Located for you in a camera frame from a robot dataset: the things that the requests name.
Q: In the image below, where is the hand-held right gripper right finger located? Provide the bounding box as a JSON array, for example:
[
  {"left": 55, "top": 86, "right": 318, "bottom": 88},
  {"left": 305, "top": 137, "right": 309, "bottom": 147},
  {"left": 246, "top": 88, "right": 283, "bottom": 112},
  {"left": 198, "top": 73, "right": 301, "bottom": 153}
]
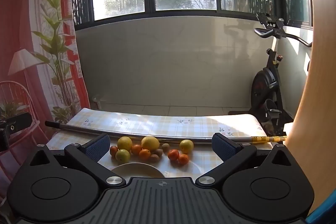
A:
[{"left": 196, "top": 132, "right": 296, "bottom": 185}]

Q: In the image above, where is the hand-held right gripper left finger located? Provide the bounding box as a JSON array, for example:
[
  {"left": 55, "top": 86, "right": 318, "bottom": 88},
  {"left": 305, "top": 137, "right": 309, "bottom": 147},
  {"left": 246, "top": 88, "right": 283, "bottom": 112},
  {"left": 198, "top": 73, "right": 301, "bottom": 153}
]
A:
[{"left": 29, "top": 133, "right": 126, "bottom": 186}]

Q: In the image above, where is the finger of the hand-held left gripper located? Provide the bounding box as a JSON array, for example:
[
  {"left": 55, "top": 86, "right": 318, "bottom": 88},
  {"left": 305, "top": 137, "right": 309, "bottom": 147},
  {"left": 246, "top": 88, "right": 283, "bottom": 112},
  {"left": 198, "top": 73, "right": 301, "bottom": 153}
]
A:
[{"left": 0, "top": 112, "right": 32, "bottom": 133}]

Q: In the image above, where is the yellow-green citrus fruit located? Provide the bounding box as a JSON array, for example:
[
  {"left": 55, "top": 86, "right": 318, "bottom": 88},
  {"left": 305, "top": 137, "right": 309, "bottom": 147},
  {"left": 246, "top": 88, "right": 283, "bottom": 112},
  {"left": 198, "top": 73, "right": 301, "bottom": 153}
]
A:
[{"left": 115, "top": 149, "right": 131, "bottom": 164}]

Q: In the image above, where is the yellow citrus fruit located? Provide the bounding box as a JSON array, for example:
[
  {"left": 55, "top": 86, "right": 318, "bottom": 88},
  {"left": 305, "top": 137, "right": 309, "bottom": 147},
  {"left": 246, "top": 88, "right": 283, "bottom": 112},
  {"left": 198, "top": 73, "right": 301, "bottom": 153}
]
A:
[
  {"left": 180, "top": 139, "right": 194, "bottom": 154},
  {"left": 117, "top": 136, "right": 133, "bottom": 151}
]

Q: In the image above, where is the white plate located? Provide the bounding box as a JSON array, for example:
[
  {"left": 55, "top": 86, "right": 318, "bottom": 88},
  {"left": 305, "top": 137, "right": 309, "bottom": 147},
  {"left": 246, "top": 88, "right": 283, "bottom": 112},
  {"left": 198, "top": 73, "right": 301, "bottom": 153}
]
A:
[
  {"left": 181, "top": 160, "right": 202, "bottom": 179},
  {"left": 110, "top": 162, "right": 165, "bottom": 179}
]

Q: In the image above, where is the large yellow lemon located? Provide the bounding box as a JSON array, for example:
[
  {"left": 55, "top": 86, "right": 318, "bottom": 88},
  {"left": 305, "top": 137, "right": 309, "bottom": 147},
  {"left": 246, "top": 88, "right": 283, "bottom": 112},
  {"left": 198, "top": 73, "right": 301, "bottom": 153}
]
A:
[{"left": 141, "top": 136, "right": 160, "bottom": 151}]

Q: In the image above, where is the steel pole with gold end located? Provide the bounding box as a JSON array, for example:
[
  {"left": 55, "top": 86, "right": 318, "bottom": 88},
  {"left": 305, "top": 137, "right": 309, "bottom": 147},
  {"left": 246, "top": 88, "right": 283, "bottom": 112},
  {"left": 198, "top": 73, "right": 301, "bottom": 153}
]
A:
[{"left": 45, "top": 121, "right": 288, "bottom": 145}]

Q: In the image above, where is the yellow plaid floral tablecloth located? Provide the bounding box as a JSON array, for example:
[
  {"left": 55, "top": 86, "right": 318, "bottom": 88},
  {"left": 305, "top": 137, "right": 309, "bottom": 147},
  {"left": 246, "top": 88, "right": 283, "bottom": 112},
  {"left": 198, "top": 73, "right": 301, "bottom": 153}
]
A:
[{"left": 47, "top": 108, "right": 273, "bottom": 179}]

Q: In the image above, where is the black exercise bike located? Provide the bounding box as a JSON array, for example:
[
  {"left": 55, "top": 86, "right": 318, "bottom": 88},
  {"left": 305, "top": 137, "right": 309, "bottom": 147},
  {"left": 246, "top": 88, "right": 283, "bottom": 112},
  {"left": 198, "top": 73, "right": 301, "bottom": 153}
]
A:
[{"left": 228, "top": 13, "right": 313, "bottom": 136}]

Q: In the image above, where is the printed curtain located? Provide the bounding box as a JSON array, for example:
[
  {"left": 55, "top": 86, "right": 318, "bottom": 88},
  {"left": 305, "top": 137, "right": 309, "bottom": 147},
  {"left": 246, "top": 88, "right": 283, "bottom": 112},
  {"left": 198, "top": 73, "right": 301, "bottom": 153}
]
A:
[{"left": 0, "top": 0, "right": 91, "bottom": 188}]

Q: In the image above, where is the beige wooden board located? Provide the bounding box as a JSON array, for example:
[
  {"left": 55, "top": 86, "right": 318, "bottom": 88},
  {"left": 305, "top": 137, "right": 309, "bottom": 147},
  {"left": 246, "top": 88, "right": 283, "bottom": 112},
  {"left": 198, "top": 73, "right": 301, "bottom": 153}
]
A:
[{"left": 285, "top": 0, "right": 336, "bottom": 224}]

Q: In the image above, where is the blue object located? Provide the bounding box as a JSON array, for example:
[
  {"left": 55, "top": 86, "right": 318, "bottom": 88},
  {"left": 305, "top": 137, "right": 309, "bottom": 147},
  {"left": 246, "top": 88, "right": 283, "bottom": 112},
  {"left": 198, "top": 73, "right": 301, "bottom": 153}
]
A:
[{"left": 306, "top": 198, "right": 336, "bottom": 224}]

